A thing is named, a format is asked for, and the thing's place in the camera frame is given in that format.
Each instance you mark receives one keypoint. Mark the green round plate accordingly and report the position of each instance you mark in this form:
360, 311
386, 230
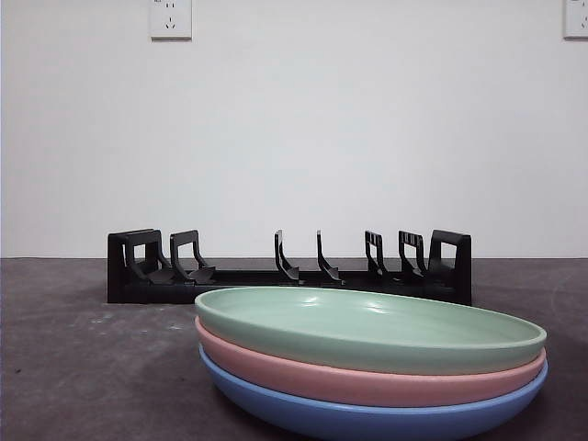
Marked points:
367, 331

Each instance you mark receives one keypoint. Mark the white wall socket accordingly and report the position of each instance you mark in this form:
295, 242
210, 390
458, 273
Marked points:
576, 18
171, 20

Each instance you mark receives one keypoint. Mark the blue round plate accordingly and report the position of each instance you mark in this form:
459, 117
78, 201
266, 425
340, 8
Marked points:
321, 422

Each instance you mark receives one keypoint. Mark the black plastic dish rack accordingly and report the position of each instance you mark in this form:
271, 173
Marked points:
138, 294

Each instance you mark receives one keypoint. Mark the pink round plate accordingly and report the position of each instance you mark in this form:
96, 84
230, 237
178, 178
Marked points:
321, 383

